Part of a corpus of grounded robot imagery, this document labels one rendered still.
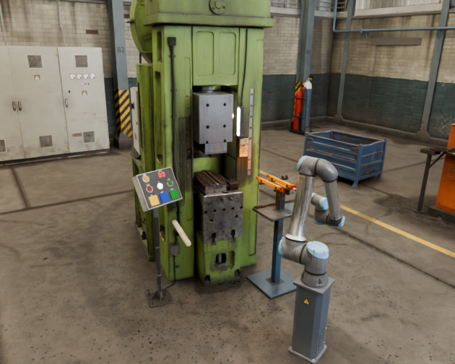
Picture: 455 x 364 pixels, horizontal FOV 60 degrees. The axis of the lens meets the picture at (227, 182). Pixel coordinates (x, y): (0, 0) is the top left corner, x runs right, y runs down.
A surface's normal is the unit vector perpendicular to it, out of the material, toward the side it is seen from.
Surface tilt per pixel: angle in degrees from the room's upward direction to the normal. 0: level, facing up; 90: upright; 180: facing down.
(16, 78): 90
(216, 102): 90
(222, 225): 90
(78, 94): 90
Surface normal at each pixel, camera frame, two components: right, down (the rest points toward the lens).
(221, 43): 0.37, 0.30
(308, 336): -0.61, 0.25
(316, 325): 0.13, 0.33
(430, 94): -0.84, 0.16
